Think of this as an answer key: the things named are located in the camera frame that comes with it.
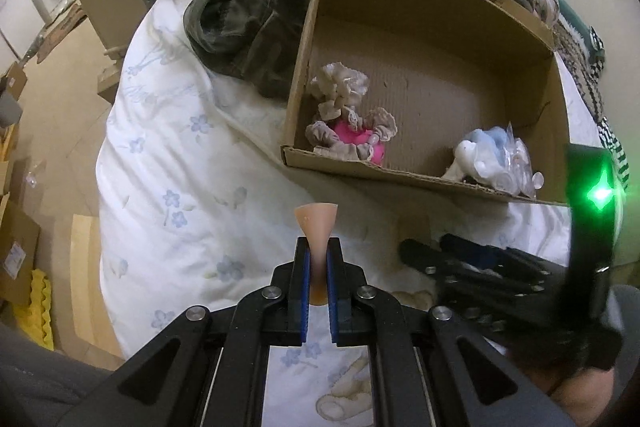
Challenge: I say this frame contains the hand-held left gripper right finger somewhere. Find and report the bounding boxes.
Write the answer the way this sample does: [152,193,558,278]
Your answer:
[326,237,577,427]

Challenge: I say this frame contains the person's right leg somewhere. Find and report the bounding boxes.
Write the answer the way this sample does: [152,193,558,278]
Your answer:
[607,283,640,360]

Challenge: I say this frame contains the large cardboard floor box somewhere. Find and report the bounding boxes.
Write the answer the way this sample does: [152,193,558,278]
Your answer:
[0,194,42,309]

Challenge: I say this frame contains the light blue fuzzy sock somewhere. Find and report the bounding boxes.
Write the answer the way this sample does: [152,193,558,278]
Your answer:
[467,128,510,162]

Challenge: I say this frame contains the person's left leg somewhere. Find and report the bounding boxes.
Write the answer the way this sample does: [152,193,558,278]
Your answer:
[0,322,127,427]

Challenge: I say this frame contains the white printed bed sheet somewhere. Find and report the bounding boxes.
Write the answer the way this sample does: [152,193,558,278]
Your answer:
[95,0,626,427]

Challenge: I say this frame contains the flat cardboard sheet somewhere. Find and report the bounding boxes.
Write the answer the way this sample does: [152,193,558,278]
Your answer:
[25,4,89,64]

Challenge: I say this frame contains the clear plastic bag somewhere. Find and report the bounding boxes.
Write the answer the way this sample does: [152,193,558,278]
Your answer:
[492,122,546,200]

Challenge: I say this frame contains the brown cardboard box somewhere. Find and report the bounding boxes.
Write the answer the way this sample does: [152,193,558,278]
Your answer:
[280,0,573,208]

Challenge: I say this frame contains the person's right hand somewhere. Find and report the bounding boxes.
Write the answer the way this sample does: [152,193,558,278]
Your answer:
[520,349,626,427]

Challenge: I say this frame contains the beige silicone pad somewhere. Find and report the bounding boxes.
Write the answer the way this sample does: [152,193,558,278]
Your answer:
[294,203,339,305]

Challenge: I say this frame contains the beige scrunchie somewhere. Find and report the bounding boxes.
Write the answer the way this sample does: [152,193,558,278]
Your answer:
[310,63,370,120]

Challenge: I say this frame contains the white fuzzy sock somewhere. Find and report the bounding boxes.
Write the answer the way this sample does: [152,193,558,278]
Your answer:
[442,141,483,184]

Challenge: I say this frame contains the light wooden board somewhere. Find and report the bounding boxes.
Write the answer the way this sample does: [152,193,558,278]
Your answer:
[70,214,127,359]

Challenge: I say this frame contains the beige wooden bedside cabinet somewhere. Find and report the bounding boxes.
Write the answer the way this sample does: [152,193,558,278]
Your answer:
[69,0,152,105]

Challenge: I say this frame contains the person's leg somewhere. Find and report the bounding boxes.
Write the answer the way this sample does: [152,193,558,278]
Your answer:
[607,283,640,360]
[0,322,127,427]

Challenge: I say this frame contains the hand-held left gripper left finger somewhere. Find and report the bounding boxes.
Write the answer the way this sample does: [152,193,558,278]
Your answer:
[55,237,311,427]

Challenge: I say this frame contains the white floor cabinets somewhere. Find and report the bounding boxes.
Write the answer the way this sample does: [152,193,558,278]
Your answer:
[0,0,42,64]

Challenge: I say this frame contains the dark camouflage garment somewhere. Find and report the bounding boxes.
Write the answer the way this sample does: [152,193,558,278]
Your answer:
[183,0,322,98]

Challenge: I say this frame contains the black white striped cloth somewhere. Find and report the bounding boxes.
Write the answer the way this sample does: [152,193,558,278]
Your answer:
[595,117,629,188]
[587,27,607,74]

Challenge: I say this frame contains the pink soft toy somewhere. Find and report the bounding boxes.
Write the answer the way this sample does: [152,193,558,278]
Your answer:
[334,119,387,166]

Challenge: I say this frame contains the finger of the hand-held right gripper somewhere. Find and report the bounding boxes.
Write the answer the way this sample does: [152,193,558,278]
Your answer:
[398,238,501,297]
[442,233,551,279]

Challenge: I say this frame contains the patterned knit blanket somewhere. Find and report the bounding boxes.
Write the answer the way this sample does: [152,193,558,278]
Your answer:
[552,22,607,118]

